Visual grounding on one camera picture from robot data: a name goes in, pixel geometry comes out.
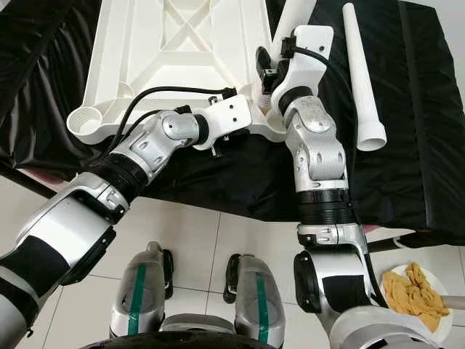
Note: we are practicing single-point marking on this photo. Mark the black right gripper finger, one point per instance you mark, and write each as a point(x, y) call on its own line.
point(288, 46)
point(264, 64)

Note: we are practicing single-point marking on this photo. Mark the silver robot leg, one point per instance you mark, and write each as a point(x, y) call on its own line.
point(258, 294)
point(152, 291)

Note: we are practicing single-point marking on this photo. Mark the pink fabric tag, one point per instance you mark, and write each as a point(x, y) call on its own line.
point(372, 230)

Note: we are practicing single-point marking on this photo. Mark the white plastic table leg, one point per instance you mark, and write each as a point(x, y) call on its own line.
point(363, 80)
point(294, 18)

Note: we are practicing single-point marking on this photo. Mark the yellow crumpled cloth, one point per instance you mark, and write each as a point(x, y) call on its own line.
point(414, 294)

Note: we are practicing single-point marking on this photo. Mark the white pedestal fan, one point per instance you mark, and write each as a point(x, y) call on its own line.
point(456, 300)

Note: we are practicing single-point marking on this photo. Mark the white plastic table top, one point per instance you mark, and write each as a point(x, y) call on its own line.
point(167, 73)

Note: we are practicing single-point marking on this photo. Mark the silver right robot leg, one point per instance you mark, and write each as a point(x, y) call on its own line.
point(258, 294)

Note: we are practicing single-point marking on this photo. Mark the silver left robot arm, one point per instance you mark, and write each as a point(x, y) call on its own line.
point(87, 225)

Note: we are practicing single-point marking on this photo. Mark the black metal table leg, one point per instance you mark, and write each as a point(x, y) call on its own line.
point(22, 185)
point(389, 243)

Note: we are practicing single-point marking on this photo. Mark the silver left robot leg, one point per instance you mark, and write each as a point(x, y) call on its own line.
point(152, 291)

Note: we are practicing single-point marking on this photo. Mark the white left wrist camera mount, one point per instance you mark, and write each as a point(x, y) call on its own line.
point(225, 116)

